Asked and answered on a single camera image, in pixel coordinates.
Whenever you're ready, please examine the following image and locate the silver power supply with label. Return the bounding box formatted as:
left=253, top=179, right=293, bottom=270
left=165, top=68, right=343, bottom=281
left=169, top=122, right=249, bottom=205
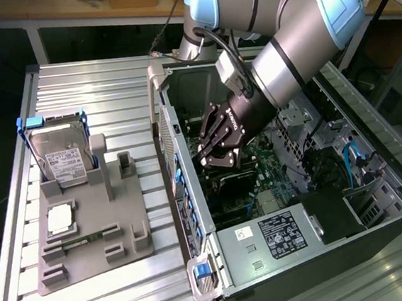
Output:
left=213, top=202, right=330, bottom=288

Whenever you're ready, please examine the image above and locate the silver chipset heatsink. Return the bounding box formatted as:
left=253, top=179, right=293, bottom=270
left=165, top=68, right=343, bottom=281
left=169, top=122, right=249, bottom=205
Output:
left=256, top=188, right=288, bottom=214

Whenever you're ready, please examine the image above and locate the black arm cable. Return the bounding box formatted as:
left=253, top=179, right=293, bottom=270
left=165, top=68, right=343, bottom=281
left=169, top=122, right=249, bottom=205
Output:
left=192, top=23, right=254, bottom=101

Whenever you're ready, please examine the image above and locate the silver metal disk bay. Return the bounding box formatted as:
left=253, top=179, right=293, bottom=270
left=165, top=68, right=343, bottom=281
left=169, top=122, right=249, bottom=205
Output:
left=269, top=98, right=332, bottom=173

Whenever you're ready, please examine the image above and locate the grey plastic parts rack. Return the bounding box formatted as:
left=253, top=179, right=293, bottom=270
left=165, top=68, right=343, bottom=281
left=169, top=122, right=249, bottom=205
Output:
left=23, top=129, right=160, bottom=297

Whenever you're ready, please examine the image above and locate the black open PC case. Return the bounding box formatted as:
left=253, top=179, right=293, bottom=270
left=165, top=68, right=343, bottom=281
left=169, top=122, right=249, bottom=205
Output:
left=145, top=40, right=402, bottom=301

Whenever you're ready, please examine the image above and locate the green motherboard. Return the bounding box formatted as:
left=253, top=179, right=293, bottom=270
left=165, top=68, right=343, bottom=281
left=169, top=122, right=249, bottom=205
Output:
left=183, top=105, right=308, bottom=230

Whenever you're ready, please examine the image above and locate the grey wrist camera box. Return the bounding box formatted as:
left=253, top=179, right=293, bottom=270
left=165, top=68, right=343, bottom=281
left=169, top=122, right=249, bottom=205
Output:
left=214, top=50, right=255, bottom=95

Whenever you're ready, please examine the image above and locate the black plastic duct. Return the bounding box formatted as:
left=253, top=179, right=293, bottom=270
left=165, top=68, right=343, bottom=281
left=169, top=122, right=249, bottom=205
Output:
left=286, top=186, right=370, bottom=249

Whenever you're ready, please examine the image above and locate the blue case latch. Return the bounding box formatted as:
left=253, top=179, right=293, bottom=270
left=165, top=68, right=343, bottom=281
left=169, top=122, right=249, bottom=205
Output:
left=194, top=263, right=211, bottom=282

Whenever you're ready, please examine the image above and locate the green RAM stick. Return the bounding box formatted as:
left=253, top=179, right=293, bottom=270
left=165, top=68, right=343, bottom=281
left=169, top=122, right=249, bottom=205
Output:
left=61, top=230, right=106, bottom=247

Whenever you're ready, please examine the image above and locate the blue card retainer strip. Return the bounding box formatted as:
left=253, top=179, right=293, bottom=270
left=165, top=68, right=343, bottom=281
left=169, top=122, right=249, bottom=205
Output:
left=171, top=150, right=206, bottom=246

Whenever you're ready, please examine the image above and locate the silver CPU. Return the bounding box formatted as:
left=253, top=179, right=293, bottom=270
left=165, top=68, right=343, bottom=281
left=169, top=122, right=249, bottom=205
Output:
left=45, top=204, right=79, bottom=239

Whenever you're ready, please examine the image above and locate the grey hanging network cable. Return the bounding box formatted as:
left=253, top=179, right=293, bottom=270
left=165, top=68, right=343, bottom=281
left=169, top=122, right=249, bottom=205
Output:
left=143, top=0, right=192, bottom=59

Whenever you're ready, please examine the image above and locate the blue data wire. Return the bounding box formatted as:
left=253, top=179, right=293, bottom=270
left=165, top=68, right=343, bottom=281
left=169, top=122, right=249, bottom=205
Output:
left=340, top=141, right=365, bottom=190

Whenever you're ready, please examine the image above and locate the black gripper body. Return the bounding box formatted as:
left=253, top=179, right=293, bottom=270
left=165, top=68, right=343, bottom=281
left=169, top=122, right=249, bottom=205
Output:
left=216, top=89, right=283, bottom=153

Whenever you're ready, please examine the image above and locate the hard disk with blue carrier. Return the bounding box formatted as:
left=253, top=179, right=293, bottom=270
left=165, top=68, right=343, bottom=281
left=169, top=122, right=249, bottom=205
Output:
left=16, top=109, right=97, bottom=193

